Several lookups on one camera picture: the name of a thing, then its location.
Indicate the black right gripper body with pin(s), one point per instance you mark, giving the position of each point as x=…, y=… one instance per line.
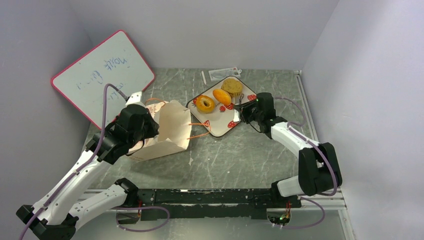
x=247, y=110

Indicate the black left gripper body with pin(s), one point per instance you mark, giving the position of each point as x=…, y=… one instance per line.
x=148, y=131

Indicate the white paper bag orange handles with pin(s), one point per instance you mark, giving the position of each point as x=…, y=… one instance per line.
x=174, y=134

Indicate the yellow fake bread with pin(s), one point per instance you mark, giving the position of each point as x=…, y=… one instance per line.
x=232, y=86

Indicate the orange fake bread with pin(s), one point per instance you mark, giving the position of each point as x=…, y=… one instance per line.
x=222, y=96

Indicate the ring doughnut fake bread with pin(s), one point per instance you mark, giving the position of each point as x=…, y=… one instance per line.
x=205, y=104

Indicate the metal tongs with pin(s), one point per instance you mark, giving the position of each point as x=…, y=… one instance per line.
x=237, y=117

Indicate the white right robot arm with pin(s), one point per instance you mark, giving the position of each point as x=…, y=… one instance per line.
x=318, y=168

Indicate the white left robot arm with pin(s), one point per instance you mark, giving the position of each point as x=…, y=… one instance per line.
x=60, y=213

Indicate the strawberry pattern tray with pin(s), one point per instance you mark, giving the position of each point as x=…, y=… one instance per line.
x=221, y=120

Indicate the clear plastic package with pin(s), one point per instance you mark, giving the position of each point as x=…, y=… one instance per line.
x=220, y=74

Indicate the white pen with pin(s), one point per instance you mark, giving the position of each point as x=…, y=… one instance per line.
x=203, y=77

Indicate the pink framed whiteboard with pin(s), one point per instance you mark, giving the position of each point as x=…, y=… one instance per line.
x=115, y=65

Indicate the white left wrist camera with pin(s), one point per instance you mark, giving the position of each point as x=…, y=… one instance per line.
x=135, y=99

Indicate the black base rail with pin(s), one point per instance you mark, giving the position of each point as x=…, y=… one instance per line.
x=254, y=203

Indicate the aluminium frame rail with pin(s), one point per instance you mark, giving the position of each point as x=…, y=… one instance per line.
x=337, y=201

